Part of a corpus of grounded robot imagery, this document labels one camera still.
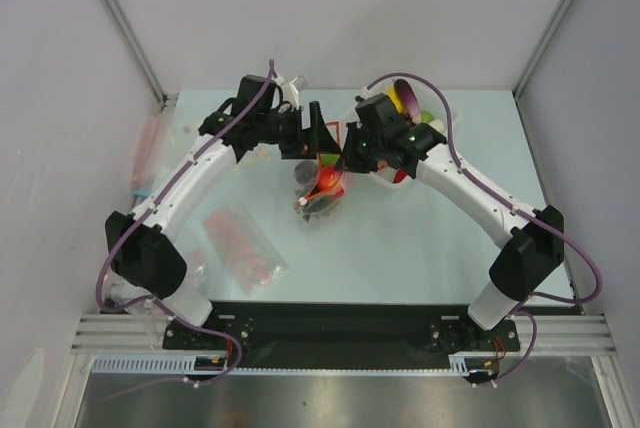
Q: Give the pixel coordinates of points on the white toy radish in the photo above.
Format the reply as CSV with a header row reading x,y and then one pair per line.
x,y
428,118

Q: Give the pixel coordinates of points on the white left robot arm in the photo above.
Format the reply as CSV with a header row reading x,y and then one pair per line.
x,y
141,244

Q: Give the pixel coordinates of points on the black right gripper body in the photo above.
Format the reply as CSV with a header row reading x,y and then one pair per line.
x,y
362,149

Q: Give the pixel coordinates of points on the green toy melon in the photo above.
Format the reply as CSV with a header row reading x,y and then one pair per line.
x,y
329,159

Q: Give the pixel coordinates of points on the aluminium frame post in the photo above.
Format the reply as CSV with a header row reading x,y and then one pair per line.
x,y
552,29
122,25

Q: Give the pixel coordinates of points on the left aluminium frame post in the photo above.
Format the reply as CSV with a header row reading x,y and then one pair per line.
x,y
122,25

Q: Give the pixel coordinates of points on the clear red-zipper zip bag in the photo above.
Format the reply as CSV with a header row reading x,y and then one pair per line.
x,y
308,192

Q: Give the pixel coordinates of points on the purple toy eggplant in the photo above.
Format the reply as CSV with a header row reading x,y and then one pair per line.
x,y
408,99

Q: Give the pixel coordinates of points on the red toy chili pepper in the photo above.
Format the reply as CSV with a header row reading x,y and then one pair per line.
x,y
400,176

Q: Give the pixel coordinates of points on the slotted white cable duct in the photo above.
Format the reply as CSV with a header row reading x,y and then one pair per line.
x,y
207,365

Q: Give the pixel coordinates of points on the white perforated plastic basket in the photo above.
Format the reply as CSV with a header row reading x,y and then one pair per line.
x,y
428,100

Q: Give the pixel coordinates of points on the orange toy pineapple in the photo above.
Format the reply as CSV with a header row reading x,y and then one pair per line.
x,y
319,208

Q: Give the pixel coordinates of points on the red toy apple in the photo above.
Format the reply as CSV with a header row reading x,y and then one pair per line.
x,y
329,182

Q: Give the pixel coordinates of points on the clear pink-dotted zip bag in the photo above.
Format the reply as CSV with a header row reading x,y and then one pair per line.
x,y
243,248

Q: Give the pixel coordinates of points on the clear red-patterned zip bag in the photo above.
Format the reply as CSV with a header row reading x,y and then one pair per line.
x,y
198,270

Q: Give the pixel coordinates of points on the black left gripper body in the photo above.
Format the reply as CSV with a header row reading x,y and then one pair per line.
x,y
286,131

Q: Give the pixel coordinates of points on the right aluminium frame post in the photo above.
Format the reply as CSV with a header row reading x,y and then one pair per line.
x,y
552,29

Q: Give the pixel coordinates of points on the yellow toy pear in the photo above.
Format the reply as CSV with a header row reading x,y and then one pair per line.
x,y
394,98

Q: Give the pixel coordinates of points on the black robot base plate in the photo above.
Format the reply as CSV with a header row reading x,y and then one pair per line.
x,y
313,331

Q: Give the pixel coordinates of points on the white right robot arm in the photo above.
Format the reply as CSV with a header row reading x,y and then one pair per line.
x,y
528,239

